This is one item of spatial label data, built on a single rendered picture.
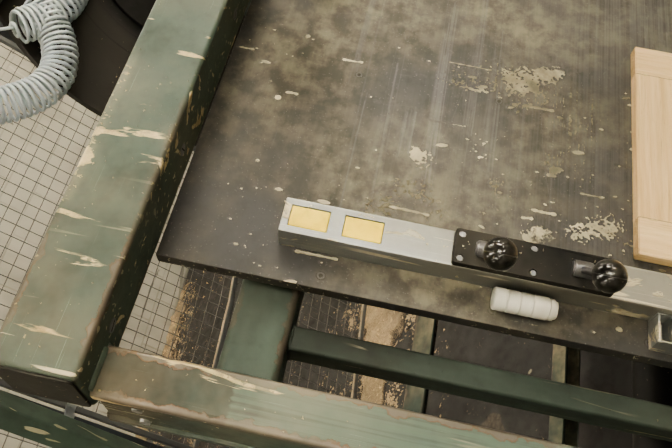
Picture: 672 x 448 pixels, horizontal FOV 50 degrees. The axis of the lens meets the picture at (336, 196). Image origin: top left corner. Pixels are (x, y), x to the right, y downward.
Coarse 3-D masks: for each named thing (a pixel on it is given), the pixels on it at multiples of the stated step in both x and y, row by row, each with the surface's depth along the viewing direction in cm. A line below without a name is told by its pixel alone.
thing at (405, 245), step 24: (288, 216) 93; (336, 216) 93; (360, 216) 93; (288, 240) 94; (312, 240) 92; (336, 240) 91; (360, 240) 91; (384, 240) 92; (408, 240) 92; (432, 240) 92; (384, 264) 94; (408, 264) 92; (432, 264) 91; (528, 288) 91; (552, 288) 90; (624, 288) 90; (648, 288) 90; (624, 312) 92; (648, 312) 90
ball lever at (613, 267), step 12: (576, 264) 89; (588, 264) 89; (600, 264) 79; (612, 264) 78; (576, 276) 89; (588, 276) 89; (600, 276) 78; (612, 276) 78; (624, 276) 78; (600, 288) 79; (612, 288) 78
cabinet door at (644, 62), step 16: (640, 48) 114; (640, 64) 112; (656, 64) 112; (640, 80) 111; (656, 80) 111; (640, 96) 109; (656, 96) 109; (640, 112) 107; (656, 112) 107; (640, 128) 106; (656, 128) 106; (640, 144) 104; (656, 144) 104; (640, 160) 103; (656, 160) 103; (640, 176) 101; (656, 176) 101; (640, 192) 100; (656, 192) 100; (640, 208) 99; (656, 208) 99; (640, 224) 97; (656, 224) 97; (640, 240) 96; (656, 240) 96; (640, 256) 96; (656, 256) 95
